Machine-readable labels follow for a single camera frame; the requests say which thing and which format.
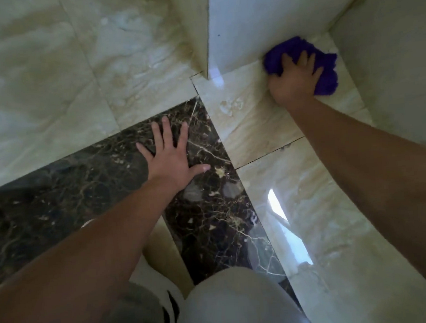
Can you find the person's right hand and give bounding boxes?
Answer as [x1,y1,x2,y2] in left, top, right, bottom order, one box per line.
[265,49,327,108]

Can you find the person's left hand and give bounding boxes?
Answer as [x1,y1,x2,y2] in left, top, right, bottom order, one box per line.
[134,112,213,196]

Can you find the purple microfibre cloth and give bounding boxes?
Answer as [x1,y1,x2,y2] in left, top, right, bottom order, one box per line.
[261,33,341,101]

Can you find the person's right forearm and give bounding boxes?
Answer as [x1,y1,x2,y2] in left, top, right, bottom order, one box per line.
[280,86,426,323]

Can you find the person's left forearm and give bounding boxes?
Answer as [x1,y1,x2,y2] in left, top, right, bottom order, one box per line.
[0,174,197,323]

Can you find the person's leg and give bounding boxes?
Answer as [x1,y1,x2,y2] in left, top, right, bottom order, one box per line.
[139,214,196,302]

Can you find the grey shorts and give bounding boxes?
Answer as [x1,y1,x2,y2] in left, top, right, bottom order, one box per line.
[94,260,314,323]

